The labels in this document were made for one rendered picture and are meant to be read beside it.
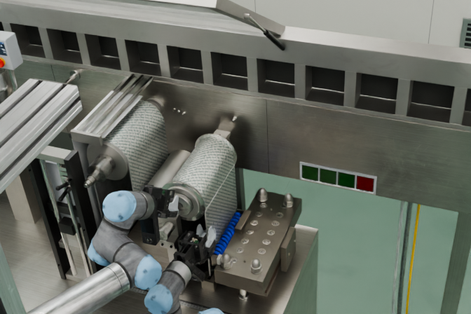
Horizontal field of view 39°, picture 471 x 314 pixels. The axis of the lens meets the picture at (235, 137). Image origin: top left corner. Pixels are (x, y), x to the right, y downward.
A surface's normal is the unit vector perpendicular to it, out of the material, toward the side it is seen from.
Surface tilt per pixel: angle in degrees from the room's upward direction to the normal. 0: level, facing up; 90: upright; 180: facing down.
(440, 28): 90
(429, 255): 0
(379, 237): 0
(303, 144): 90
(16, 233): 0
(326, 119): 90
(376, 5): 90
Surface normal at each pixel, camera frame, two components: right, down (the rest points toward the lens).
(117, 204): -0.32, -0.08
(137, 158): 0.93, 0.20
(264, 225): -0.06, -0.81
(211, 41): -0.37, 0.56
